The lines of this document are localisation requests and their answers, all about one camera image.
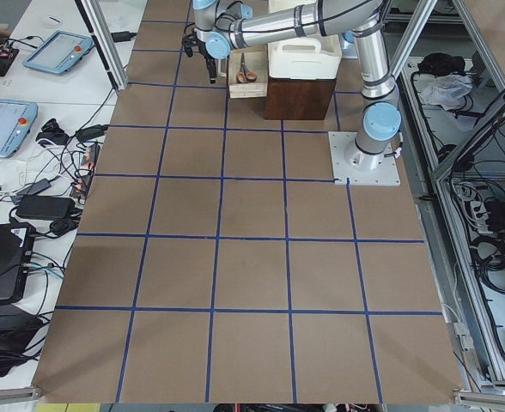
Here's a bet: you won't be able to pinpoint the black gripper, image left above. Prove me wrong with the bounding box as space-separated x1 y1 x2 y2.
181 23 217 84

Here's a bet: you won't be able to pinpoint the orange grey scissors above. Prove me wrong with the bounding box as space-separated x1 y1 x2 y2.
236 53 257 84

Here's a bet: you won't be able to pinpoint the wooden drawer with white handle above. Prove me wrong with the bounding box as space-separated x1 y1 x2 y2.
216 45 268 99

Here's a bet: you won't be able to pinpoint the silver robot arm, image left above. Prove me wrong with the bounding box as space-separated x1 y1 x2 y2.
181 1 401 172

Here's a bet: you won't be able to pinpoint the dark brown wooden cabinet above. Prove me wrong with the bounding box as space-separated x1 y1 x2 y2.
265 77 337 120

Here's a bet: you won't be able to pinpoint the white plastic tray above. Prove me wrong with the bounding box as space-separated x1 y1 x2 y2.
268 34 342 80

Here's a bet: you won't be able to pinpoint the blue teach pendant upper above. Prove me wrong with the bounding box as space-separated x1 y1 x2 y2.
22 30 94 75

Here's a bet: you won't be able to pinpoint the blue teach pendant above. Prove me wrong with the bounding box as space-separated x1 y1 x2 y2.
22 30 94 75
0 99 38 158

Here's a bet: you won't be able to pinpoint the blue teach pendant lower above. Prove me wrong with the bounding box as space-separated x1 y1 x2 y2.
0 99 38 158

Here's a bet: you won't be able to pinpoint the black power brick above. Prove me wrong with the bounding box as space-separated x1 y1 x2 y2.
15 195 76 221

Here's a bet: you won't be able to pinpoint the white crumpled cloth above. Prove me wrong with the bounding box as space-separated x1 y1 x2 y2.
419 74 472 111

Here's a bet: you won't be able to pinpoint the black laptop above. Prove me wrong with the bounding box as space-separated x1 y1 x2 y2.
0 222 35 305

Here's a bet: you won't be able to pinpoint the aluminium frame post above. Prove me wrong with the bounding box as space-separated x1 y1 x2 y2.
75 0 128 93

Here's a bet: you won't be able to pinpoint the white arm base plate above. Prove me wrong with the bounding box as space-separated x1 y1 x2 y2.
328 131 400 186

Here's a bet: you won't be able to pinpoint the black cable bundle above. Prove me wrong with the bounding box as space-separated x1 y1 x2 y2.
469 231 505 297

